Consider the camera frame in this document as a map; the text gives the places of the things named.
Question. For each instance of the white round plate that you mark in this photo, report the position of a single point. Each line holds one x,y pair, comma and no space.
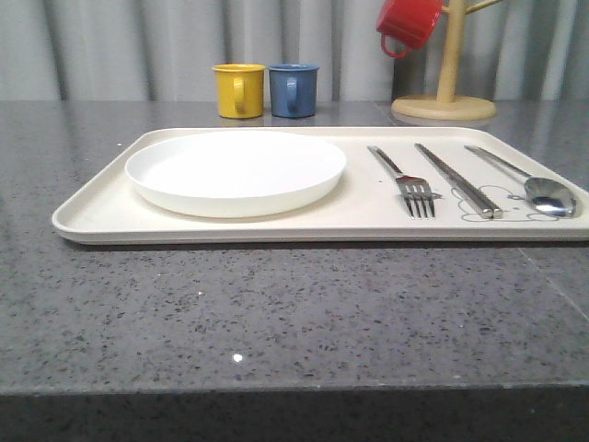
232,174

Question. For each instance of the silver metal fork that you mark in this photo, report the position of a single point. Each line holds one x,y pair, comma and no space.
414,191

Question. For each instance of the metal chopstick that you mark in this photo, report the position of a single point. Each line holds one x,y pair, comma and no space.
494,209
453,177

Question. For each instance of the silver metal spoon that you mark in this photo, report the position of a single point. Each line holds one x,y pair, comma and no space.
547,196

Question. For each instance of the cream rabbit serving tray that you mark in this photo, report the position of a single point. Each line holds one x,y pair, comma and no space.
364,206

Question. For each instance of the blue enamel mug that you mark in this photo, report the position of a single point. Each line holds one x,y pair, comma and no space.
293,90

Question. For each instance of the yellow enamel mug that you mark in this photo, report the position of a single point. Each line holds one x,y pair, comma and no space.
240,90

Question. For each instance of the wooden mug tree stand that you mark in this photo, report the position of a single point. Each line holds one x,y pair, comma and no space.
446,104

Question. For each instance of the red enamel mug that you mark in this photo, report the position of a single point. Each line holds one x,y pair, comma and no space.
410,22

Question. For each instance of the grey curtain backdrop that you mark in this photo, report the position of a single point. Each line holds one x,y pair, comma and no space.
165,50

